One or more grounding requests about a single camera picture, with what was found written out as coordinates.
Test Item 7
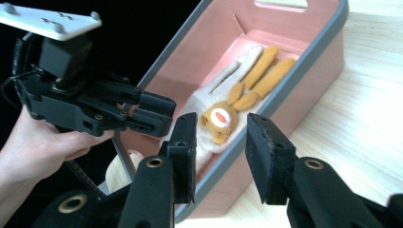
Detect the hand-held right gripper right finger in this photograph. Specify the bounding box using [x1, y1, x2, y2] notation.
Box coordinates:
[245, 113, 297, 205]

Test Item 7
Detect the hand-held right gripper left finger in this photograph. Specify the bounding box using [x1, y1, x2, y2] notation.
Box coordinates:
[160, 112, 198, 205]

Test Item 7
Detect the beige glove with bunny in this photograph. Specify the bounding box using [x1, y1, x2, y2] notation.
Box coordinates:
[161, 44, 297, 175]

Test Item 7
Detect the pink bin with grey rim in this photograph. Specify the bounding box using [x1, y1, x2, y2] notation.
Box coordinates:
[112, 0, 350, 224]

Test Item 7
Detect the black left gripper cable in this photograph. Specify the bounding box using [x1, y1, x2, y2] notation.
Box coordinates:
[65, 160, 107, 199]

